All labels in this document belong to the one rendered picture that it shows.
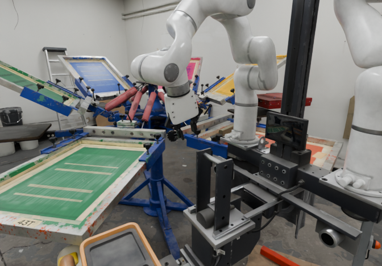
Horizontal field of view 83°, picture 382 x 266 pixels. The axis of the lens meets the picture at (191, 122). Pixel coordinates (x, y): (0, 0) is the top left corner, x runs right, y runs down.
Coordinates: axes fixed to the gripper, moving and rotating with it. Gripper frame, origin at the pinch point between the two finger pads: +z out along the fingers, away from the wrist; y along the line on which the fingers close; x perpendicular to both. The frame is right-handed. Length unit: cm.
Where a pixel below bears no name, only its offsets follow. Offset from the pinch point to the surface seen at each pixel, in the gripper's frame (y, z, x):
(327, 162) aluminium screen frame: -63, 42, 15
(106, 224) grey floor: 61, 131, -101
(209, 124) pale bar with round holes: -43, 47, -62
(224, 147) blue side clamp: -29, 37, -22
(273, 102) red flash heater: -130, 70, -81
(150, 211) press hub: 20, 142, -99
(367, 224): -61, 63, 38
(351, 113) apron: -238, 122, -59
